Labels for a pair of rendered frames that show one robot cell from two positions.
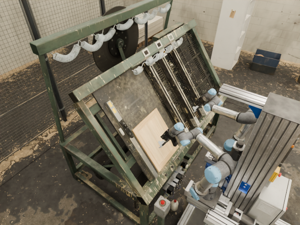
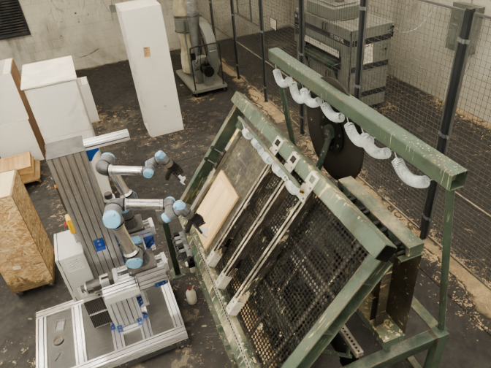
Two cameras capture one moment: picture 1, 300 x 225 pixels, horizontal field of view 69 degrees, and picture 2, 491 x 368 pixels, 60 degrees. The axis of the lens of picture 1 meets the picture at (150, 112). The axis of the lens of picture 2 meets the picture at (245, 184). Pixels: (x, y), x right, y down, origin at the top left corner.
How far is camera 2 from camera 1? 4.30 m
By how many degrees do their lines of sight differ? 90
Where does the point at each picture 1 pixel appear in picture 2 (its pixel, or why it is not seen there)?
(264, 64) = not seen: outside the picture
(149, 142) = (212, 197)
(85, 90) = (237, 99)
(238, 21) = not seen: outside the picture
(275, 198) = (65, 235)
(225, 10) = not seen: outside the picture
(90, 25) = (297, 70)
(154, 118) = (229, 196)
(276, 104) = (73, 144)
